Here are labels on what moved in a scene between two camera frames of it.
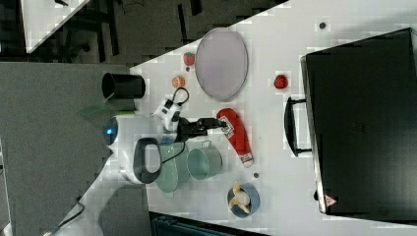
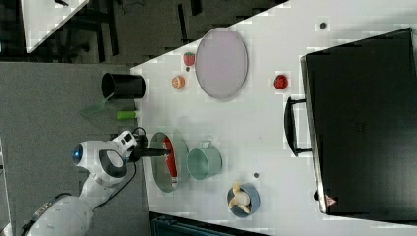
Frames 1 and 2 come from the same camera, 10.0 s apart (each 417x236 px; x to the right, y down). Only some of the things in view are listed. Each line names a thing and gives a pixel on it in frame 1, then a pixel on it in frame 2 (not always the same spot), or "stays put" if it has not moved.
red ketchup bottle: (236, 136) → (171, 159)
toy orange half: (178, 82) stays put
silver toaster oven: (359, 122) stays put
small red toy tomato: (280, 82) stays put
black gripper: (187, 130) → (141, 148)
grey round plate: (221, 64) stays put
